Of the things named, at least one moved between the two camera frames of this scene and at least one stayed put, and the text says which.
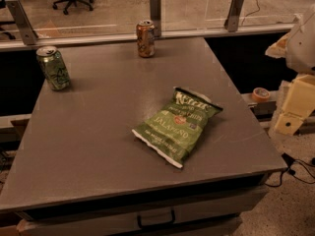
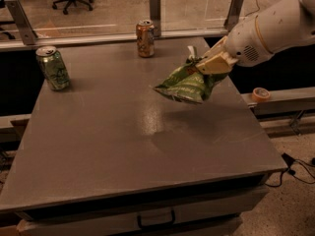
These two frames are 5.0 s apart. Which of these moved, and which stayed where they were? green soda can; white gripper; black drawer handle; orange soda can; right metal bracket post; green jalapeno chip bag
Moved: green jalapeno chip bag; white gripper
Stayed: black drawer handle; orange soda can; green soda can; right metal bracket post
